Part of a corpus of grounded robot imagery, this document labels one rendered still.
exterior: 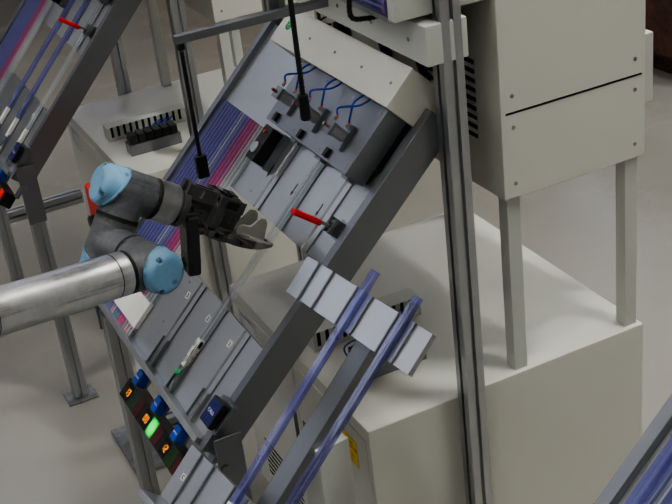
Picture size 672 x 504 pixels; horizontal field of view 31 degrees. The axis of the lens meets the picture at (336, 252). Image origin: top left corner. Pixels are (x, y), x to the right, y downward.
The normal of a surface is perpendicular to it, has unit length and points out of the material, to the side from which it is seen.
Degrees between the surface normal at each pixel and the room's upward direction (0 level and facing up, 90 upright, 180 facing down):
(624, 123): 90
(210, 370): 44
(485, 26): 90
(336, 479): 90
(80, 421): 0
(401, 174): 90
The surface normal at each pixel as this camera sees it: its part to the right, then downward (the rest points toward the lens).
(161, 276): 0.68, 0.28
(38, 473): -0.11, -0.88
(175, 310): -0.70, -0.42
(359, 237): 0.44, 0.38
